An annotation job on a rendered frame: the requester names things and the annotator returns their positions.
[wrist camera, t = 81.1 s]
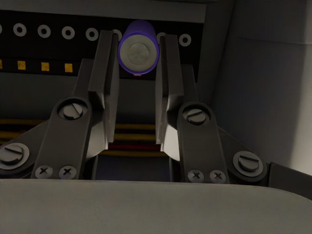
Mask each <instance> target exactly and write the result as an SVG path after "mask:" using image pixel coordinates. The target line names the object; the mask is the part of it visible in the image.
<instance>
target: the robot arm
mask: <svg viewBox="0 0 312 234"><path fill-rule="evenodd" d="M117 46H118V34H114V31H106V30H101V32H100V36H99V40H98V45H97V50H96V55H95V59H89V58H83V59H82V61H81V65H80V69H79V72H78V76H77V80H76V83H75V87H74V91H73V94H72V96H68V97H65V98H63V99H61V100H59V101H58V102H57V103H56V104H55V106H54V107H53V110H52V113H51V116H50V119H48V120H46V121H44V122H43V123H41V124H39V125H37V126H35V127H34V128H32V129H30V130H28V131H26V132H25V133H23V134H21V135H19V136H17V137H16V138H14V139H12V140H10V141H9V142H7V143H5V144H3V145H2V146H0V234H312V175H308V174H305V173H303V172H300V171H297V170H294V169H291V168H288V167H285V166H282V165H280V164H277V163H274V162H271V163H270V164H268V163H266V162H265V161H264V160H263V158H262V157H261V156H260V155H258V154H257V153H256V152H254V151H253V150H252V149H250V148H249V147H247V146H246V145H245V144H243V143H242V142H240V141H239V140H237V139H236V138H235V137H233V136H232V135H230V134H229V133H227V132H226V131H225V130H223V129H222V128H220V127H219V126H217V122H216V118H215V114H214V111H213V110H212V109H211V108H210V107H209V106H208V105H206V104H204V103H201V102H199V101H198V95H197V89H196V84H195V76H194V70H193V66H192V65H189V64H181V62H180V54H179V46H178V39H177V35H172V34H165V35H164V37H160V41H159V48H160V55H159V61H158V63H157V69H156V82H155V112H156V144H160V148H161V151H164V152H165V153H166V154H167V155H168V156H169V170H170V182H142V181H105V180H95V175H96V169H97V162H98V153H100V152H101V151H103V150H107V149H108V144H109V142H113V139H114V130H115V121H116V113H117V101H118V92H119V61H118V59H117Z"/></svg>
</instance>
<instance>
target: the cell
mask: <svg viewBox="0 0 312 234"><path fill-rule="evenodd" d="M159 55H160V48H159V44H158V41H157V37H156V33H155V30H154V28H153V26H152V25H151V24H150V23H149V22H148V21H146V20H143V19H138V20H135V21H133V22H131V23H130V24H129V26H128V28H127V29H126V31H125V33H124V34H123V36H122V38H121V39H120V41H119V43H118V46H117V59H118V61H119V63H120V65H121V66H122V67H123V68H124V69H125V70H126V71H128V72H129V73H132V74H137V75H140V74H145V73H148V72H150V71H151V70H153V69H154V68H155V66H156V65H157V63H158V61H159Z"/></svg>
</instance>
